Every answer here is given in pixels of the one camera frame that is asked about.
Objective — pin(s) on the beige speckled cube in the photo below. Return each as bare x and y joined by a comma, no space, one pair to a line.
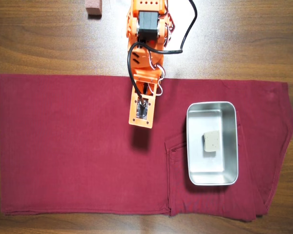
212,142

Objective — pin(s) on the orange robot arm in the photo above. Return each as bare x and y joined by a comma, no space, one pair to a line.
155,58

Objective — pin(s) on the rectangular metal tray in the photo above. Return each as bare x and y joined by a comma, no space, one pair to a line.
197,122

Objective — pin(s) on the reddish brown block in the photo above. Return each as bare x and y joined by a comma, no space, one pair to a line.
94,9

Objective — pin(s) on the maroon cloth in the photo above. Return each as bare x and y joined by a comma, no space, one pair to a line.
75,158

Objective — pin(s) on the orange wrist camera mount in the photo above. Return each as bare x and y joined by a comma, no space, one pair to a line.
134,114

